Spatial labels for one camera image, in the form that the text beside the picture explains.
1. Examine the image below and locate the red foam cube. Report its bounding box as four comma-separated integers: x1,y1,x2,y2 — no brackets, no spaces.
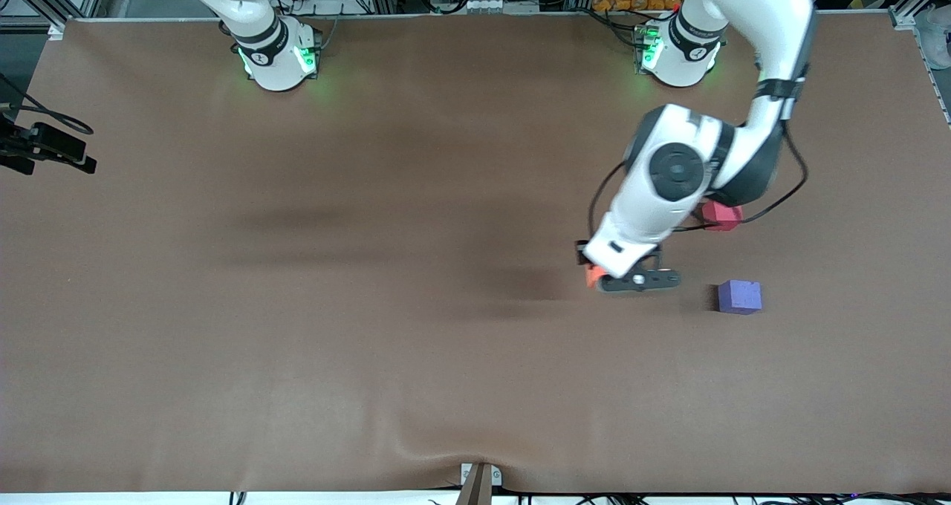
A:
700,200,744,232

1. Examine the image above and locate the white connector block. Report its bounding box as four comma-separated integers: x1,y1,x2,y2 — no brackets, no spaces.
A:
466,0,540,15

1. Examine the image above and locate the grey white shoe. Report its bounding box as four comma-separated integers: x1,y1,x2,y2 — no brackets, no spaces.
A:
918,7,951,69

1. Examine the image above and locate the metal table edge bracket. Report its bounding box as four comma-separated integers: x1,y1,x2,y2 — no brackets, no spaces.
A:
458,462,504,505

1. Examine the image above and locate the brown table mat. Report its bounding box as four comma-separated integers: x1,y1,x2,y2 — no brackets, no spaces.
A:
0,12,951,495

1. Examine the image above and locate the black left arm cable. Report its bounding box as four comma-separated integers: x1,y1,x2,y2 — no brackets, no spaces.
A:
588,130,809,242

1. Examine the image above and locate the purple foam cube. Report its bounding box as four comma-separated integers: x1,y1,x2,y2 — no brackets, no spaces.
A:
718,279,763,316

